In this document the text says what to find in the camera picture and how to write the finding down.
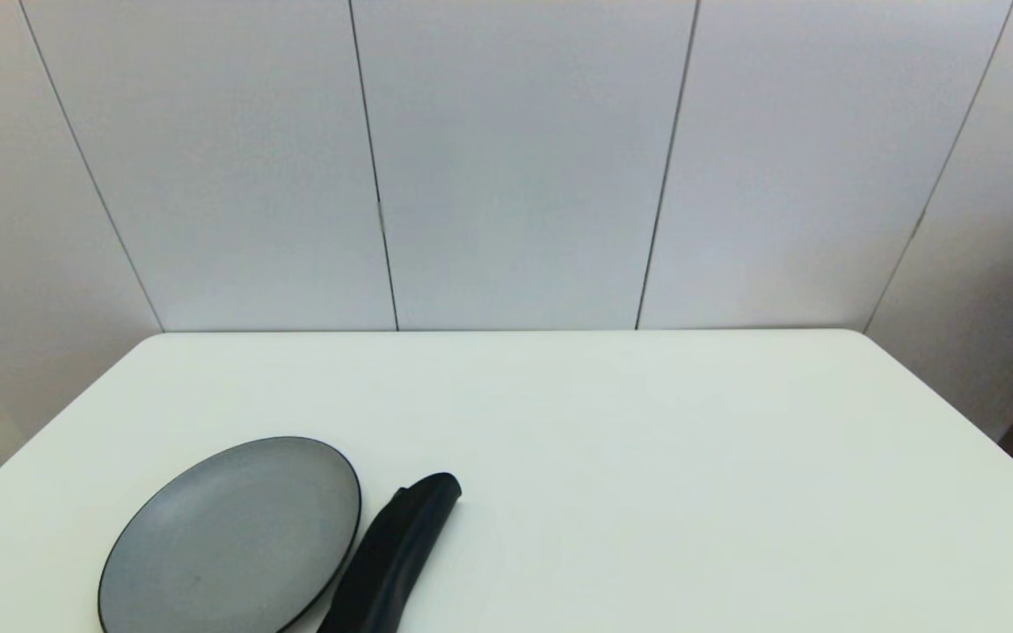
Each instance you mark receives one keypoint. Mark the black leather glasses case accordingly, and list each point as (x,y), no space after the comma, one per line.
(392,554)

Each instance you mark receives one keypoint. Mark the grey round plate black rim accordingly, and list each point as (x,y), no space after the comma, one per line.
(234,536)

